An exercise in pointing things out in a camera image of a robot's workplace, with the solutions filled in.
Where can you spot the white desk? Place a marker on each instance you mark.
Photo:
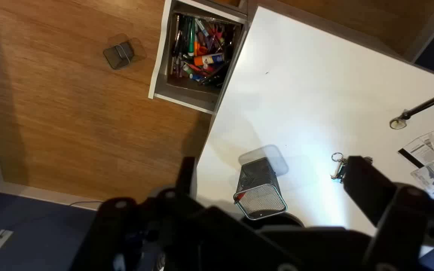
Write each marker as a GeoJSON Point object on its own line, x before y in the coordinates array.
{"type": "Point", "coordinates": [302, 99]}

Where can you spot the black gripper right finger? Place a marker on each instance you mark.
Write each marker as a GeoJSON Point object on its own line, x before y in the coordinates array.
{"type": "Point", "coordinates": [408, 220]}

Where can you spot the white desk drawer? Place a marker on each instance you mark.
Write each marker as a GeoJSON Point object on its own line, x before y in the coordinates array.
{"type": "Point", "coordinates": [188, 95]}

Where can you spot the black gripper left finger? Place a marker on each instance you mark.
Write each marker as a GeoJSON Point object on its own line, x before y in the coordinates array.
{"type": "Point", "coordinates": [136, 235]}

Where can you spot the small black mesh basket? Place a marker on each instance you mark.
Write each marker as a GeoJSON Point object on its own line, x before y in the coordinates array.
{"type": "Point", "coordinates": [120, 53]}

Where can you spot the orange marker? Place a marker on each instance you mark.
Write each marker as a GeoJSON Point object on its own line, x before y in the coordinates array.
{"type": "Point", "coordinates": [207, 60]}

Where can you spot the key bunch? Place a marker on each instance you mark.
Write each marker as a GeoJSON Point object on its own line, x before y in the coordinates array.
{"type": "Point", "coordinates": [338, 163]}

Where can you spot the small red item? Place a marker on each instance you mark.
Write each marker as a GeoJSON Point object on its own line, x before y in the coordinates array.
{"type": "Point", "coordinates": [239, 196]}

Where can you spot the black flat strip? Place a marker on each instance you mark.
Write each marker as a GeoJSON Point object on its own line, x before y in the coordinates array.
{"type": "Point", "coordinates": [411, 158]}

